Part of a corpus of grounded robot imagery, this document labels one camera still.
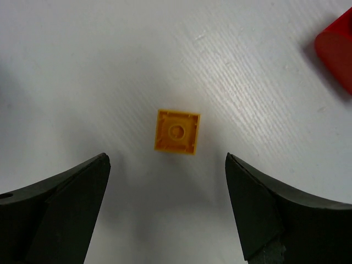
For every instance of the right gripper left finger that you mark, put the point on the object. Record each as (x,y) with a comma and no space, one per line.
(52,221)

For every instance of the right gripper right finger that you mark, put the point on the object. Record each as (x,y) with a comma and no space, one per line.
(278,223)

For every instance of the orange small lego brick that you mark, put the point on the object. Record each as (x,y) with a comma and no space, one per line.
(177,131)

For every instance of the red rounded lego piece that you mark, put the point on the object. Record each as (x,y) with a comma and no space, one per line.
(333,48)

